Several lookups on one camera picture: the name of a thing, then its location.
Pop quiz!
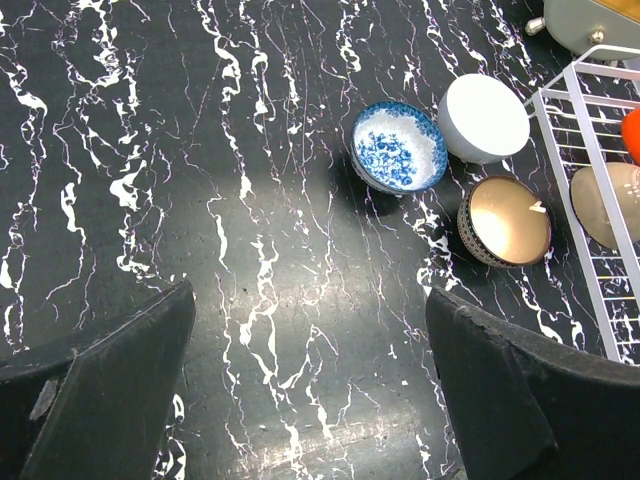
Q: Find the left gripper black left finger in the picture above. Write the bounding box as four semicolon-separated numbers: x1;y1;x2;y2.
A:
1;281;195;479

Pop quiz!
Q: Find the black glossy bowl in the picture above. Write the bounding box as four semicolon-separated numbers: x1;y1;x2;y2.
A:
569;161;640;250

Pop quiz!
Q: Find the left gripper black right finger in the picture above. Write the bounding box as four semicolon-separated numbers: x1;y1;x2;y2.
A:
426;288;639;479

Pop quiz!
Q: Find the white wire dish rack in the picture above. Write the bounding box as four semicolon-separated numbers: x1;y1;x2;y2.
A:
525;45;639;366

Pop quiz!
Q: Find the red bowl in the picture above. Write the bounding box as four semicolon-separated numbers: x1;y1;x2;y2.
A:
620;108;640;165

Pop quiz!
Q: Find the round pastel drawer cabinet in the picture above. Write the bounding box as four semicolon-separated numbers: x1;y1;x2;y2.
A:
525;0;639;56

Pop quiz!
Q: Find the brown bowl cream interior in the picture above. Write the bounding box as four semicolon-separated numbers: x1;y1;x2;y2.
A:
456;175;551;268

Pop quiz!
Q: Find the blue white patterned bowl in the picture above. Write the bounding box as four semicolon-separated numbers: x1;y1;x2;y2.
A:
350;101;448;196

